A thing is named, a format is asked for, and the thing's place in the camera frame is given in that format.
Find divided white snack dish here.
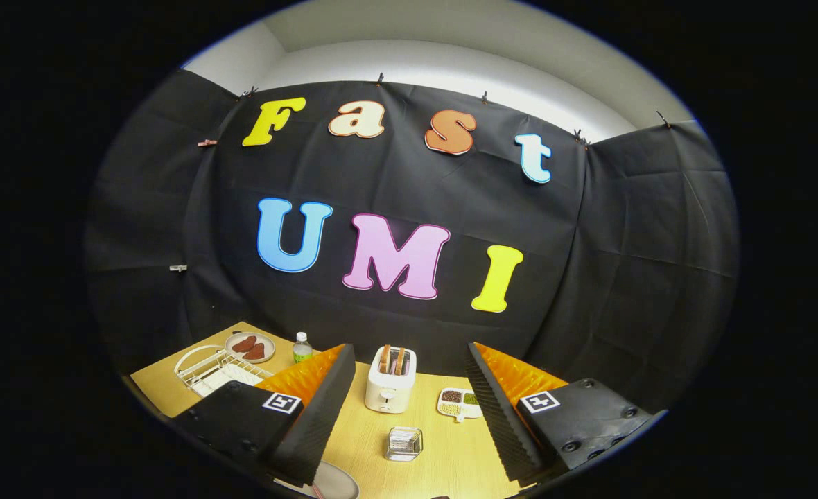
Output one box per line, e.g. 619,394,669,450
437,387,483,423

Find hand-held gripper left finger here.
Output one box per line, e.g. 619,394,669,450
170,343,358,489

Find white toaster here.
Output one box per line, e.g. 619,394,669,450
365,344,417,415

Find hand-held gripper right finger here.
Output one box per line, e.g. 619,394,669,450
464,342,668,487

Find small grey plate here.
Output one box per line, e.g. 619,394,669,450
224,331,276,365

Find metal wire basket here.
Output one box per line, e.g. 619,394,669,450
385,426,424,463

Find white wire dish rack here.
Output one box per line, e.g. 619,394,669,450
173,344,275,398

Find white round plate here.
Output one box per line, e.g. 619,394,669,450
274,461,360,499

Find black backdrop cloth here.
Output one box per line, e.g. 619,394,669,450
83,67,741,417

